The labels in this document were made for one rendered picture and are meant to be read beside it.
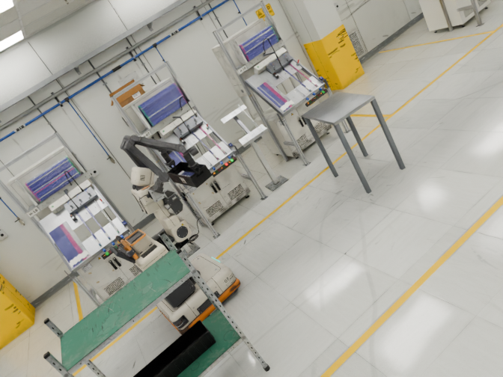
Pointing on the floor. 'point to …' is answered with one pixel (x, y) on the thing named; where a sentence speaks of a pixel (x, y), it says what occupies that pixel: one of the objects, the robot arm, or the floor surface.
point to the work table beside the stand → (324, 111)
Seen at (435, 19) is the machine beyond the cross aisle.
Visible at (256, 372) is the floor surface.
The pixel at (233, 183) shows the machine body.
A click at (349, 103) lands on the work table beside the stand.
